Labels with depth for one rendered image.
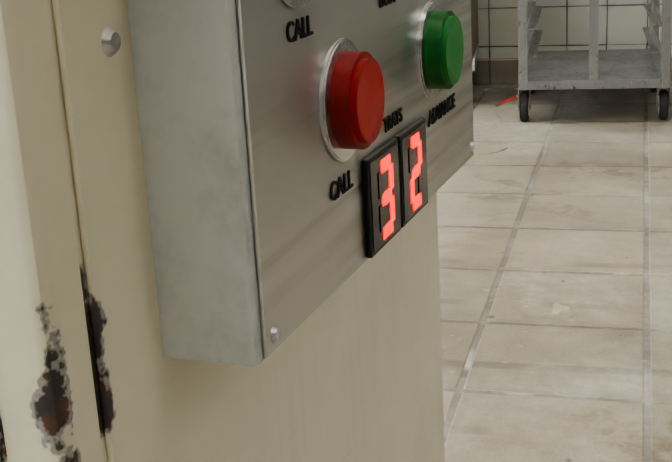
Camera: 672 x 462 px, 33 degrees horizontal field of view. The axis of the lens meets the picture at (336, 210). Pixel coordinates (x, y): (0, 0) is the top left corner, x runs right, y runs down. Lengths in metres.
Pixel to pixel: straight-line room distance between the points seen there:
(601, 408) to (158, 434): 1.58
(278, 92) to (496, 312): 1.95
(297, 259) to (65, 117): 0.09
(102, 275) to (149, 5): 0.07
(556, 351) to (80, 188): 1.82
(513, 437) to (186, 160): 1.51
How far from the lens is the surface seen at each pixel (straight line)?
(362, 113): 0.34
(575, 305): 2.29
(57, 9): 0.28
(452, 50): 0.44
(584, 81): 3.82
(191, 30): 0.29
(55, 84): 0.28
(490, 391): 1.92
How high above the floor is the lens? 0.83
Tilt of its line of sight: 16 degrees down
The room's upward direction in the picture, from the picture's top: 3 degrees counter-clockwise
